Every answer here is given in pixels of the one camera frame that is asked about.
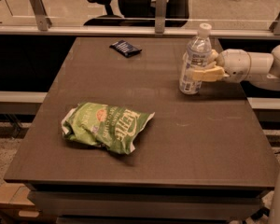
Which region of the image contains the glass partition panel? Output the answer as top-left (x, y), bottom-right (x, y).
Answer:
top-left (0, 0), bottom-right (280, 30)

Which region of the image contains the black office chair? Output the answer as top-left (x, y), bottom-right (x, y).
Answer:
top-left (84, 0), bottom-right (189, 27)

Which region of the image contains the middle metal glass bracket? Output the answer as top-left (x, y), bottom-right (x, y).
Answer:
top-left (155, 0), bottom-right (167, 34)

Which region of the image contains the green chips bag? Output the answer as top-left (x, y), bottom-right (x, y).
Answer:
top-left (61, 103), bottom-right (154, 155)

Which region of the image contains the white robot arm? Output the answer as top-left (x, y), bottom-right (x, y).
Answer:
top-left (187, 45), bottom-right (280, 224)

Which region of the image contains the cardboard box under table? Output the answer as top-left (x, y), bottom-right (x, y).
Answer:
top-left (0, 182), bottom-right (59, 224)

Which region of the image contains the clear plastic water bottle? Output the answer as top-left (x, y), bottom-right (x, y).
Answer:
top-left (179, 23), bottom-right (212, 94)

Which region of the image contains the left metal glass bracket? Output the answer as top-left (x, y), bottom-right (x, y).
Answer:
top-left (29, 0), bottom-right (52, 31)

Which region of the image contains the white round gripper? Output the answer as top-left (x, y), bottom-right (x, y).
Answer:
top-left (191, 49), bottom-right (251, 83)

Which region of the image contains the dark blue snack packet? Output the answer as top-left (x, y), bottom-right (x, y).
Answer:
top-left (110, 40), bottom-right (142, 58)

